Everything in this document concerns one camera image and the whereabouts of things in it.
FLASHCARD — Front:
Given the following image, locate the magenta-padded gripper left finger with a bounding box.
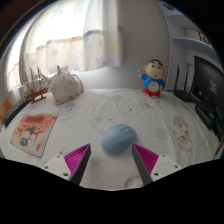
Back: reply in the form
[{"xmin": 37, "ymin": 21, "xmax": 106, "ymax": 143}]
[{"xmin": 42, "ymin": 143, "xmax": 92, "ymax": 186}]

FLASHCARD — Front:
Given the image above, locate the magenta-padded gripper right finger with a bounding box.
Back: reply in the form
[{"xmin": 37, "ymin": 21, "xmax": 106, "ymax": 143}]
[{"xmin": 131, "ymin": 143, "xmax": 183, "ymax": 186}]

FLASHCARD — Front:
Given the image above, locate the light blue computer mouse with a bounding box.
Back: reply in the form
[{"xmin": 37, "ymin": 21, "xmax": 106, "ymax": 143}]
[{"xmin": 100, "ymin": 123, "xmax": 138, "ymax": 155}]

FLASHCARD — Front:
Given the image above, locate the white printed tablecloth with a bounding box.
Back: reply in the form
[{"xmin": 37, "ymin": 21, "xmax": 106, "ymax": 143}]
[{"xmin": 0, "ymin": 87, "xmax": 222, "ymax": 191}]

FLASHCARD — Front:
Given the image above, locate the large white conch shell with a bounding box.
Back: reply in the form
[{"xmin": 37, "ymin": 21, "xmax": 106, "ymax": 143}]
[{"xmin": 49, "ymin": 65, "xmax": 85, "ymax": 106}]

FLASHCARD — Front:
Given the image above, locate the black keyboard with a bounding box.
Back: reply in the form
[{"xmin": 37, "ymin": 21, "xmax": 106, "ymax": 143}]
[{"xmin": 3, "ymin": 96, "xmax": 33, "ymax": 128}]

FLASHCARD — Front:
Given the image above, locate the wooden model sailing ship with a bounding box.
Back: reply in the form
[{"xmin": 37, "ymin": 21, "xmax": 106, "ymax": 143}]
[{"xmin": 23, "ymin": 66, "xmax": 53, "ymax": 105}]

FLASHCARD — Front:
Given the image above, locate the cartoon boy figure clock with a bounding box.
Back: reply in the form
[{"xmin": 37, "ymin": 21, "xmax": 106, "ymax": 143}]
[{"xmin": 138, "ymin": 59, "xmax": 167, "ymax": 99}]

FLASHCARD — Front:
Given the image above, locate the orange-brown board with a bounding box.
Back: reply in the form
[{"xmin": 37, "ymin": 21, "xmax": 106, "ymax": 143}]
[{"xmin": 0, "ymin": 96, "xmax": 14, "ymax": 126}]

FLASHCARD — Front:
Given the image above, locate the black computer monitor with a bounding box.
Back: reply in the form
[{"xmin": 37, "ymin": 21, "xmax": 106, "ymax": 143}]
[{"xmin": 192, "ymin": 55, "xmax": 224, "ymax": 132}]

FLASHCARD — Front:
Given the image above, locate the white star print curtain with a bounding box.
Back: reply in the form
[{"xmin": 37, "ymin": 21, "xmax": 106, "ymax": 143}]
[{"xmin": 18, "ymin": 0, "xmax": 125, "ymax": 88}]

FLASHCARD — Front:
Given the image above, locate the white wall shelf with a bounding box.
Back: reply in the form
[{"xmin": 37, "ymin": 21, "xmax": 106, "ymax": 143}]
[{"xmin": 171, "ymin": 28, "xmax": 215, "ymax": 55}]

